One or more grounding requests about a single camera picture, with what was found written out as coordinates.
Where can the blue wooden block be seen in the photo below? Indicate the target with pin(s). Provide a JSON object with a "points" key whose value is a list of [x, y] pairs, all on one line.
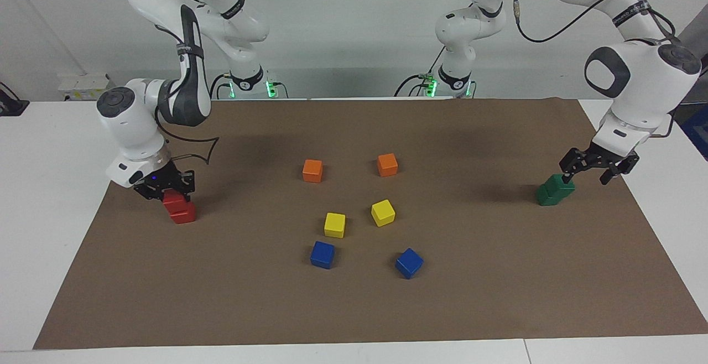
{"points": [[409, 263], [322, 254]]}

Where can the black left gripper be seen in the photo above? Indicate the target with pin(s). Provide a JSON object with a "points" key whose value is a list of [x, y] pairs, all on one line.
{"points": [[603, 155]]}

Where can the white power strip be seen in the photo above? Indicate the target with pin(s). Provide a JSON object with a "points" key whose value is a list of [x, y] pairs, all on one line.
{"points": [[83, 86]]}

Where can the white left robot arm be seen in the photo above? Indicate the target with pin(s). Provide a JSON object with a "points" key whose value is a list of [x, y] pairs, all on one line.
{"points": [[641, 87]]}

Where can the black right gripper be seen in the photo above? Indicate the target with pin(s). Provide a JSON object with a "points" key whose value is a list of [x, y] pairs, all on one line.
{"points": [[160, 178]]}

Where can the brown table mat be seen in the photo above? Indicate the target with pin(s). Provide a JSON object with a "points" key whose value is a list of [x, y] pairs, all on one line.
{"points": [[354, 308]]}

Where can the green wooden block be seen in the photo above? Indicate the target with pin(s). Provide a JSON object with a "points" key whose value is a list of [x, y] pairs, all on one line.
{"points": [[561, 186], [548, 197]]}

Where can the red wooden block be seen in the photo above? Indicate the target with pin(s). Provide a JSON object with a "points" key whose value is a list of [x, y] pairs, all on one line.
{"points": [[184, 214], [176, 202]]}

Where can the blue object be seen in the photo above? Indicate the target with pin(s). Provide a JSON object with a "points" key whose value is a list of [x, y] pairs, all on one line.
{"points": [[697, 131]]}

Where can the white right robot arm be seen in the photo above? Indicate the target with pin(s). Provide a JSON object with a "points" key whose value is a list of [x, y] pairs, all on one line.
{"points": [[133, 126]]}

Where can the yellow wooden block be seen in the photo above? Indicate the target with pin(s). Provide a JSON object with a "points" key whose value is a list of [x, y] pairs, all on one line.
{"points": [[334, 224], [383, 212]]}

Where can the orange wooden block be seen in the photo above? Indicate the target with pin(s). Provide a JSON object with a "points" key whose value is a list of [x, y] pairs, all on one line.
{"points": [[312, 170], [387, 165]]}

